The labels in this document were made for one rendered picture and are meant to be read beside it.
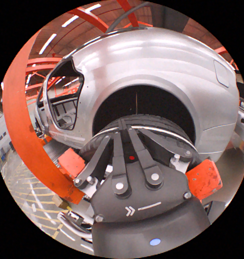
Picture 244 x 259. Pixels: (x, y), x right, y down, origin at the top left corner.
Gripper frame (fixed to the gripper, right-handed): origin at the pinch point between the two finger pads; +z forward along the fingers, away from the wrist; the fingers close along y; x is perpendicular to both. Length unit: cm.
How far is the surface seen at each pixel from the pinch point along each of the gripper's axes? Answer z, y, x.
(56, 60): 233, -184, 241
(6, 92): -5, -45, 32
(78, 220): -18.1, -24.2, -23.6
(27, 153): -2.1, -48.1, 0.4
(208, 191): -18.3, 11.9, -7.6
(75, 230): -22.2, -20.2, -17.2
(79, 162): 1.0, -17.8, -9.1
